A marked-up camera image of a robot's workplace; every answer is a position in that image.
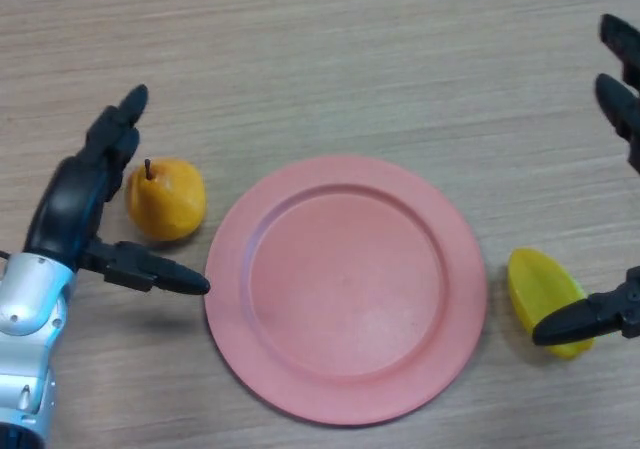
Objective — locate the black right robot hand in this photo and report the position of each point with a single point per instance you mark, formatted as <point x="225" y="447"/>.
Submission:
<point x="600" y="314"/>

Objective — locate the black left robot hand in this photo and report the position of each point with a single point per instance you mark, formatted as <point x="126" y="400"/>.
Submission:
<point x="70" y="204"/>

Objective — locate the yellow pear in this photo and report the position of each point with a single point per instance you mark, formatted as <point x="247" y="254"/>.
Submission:
<point x="170" y="204"/>

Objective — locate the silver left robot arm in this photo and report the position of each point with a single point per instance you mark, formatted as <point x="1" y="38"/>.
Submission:
<point x="30" y="299"/>

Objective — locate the pink round plate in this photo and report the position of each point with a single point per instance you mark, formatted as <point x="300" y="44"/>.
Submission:
<point x="350" y="294"/>

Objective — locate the yellow starfruit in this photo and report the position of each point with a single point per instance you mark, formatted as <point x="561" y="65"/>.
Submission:
<point x="540" y="284"/>

